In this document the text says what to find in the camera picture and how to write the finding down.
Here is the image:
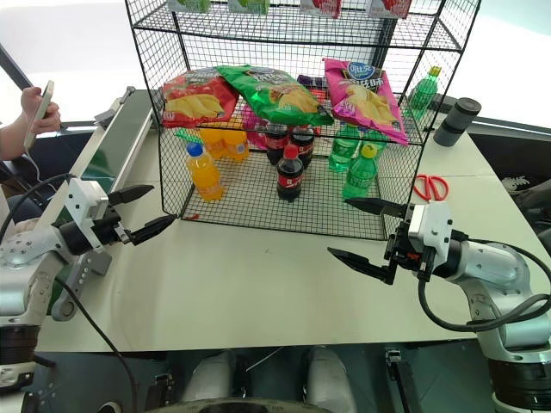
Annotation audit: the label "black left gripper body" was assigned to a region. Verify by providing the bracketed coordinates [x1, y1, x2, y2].
[91, 205, 133, 250]

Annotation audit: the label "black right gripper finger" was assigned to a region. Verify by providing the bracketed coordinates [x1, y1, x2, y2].
[326, 246, 398, 287]
[344, 196, 409, 219]

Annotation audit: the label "cola bottle red cap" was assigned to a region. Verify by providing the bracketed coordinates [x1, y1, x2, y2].
[276, 145, 306, 203]

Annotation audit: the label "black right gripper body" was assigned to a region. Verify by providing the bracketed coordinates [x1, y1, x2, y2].
[383, 206, 426, 281]

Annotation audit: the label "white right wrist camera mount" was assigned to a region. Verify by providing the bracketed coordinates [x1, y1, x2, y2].
[406, 201, 455, 277]

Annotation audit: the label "red potato chips bag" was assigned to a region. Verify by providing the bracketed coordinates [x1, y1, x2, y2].
[159, 68, 240, 130]

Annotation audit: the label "magenta snack bag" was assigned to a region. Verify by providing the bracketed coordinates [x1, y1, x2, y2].
[240, 105, 276, 151]

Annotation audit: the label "green snack pack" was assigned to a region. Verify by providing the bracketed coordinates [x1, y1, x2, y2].
[165, 0, 213, 14]
[226, 0, 272, 15]

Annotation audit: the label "green potato chips bag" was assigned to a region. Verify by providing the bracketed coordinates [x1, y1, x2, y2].
[214, 64, 335, 127]

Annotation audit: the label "green soda bottle yellow cap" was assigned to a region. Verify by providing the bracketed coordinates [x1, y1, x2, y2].
[343, 145, 380, 201]
[406, 65, 443, 122]

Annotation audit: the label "black bag white print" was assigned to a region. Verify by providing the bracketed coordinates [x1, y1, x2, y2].
[500, 173, 551, 243]

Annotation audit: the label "black wire mesh rack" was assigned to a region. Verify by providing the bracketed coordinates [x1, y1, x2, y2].
[124, 0, 482, 241]

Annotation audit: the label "pink potato chips bag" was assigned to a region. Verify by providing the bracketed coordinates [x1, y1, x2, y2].
[322, 58, 410, 146]

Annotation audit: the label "white phone cable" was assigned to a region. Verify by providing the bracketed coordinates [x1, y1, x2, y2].
[23, 145, 42, 182]

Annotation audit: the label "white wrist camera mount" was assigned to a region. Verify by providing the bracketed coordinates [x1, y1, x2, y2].
[406, 201, 455, 277]
[65, 176, 110, 236]

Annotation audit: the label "red snack pack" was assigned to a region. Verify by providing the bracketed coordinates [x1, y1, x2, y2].
[369, 0, 412, 20]
[300, 0, 342, 19]

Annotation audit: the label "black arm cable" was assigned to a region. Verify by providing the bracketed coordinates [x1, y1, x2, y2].
[0, 172, 77, 242]
[416, 237, 551, 333]

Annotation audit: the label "thin black cable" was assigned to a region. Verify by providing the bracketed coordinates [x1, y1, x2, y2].
[53, 277, 139, 413]

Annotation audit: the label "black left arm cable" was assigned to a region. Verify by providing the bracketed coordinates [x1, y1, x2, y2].
[0, 172, 77, 242]

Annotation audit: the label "orange soda bottle blue cap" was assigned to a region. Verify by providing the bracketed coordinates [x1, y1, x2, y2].
[185, 141, 225, 202]

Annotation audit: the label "purple snack pack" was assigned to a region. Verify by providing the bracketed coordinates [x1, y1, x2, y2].
[296, 74, 331, 90]

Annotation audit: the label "black table bracket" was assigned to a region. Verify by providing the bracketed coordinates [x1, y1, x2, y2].
[384, 347, 422, 413]
[143, 371, 176, 412]

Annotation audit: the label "black cylinder flask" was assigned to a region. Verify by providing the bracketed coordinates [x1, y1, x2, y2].
[432, 97, 482, 148]

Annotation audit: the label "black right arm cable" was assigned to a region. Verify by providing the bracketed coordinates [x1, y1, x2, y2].
[416, 237, 551, 333]

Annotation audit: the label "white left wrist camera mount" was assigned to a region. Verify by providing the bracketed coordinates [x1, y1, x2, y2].
[65, 176, 110, 236]

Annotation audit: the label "white smartphone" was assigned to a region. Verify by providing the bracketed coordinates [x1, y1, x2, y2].
[23, 80, 56, 150]

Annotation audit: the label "grey rounded shape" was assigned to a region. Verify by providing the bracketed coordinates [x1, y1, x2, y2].
[180, 350, 238, 406]
[303, 346, 359, 413]

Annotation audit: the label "red handled scissors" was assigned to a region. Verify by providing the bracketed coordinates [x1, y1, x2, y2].
[412, 173, 450, 203]

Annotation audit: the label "small green plastic piece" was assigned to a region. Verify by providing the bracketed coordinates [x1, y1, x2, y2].
[174, 127, 208, 145]

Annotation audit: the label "person's bare hand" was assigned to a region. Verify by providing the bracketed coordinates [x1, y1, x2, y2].
[20, 85, 63, 135]

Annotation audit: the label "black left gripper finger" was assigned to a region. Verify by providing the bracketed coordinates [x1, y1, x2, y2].
[108, 184, 155, 207]
[128, 213, 178, 247]

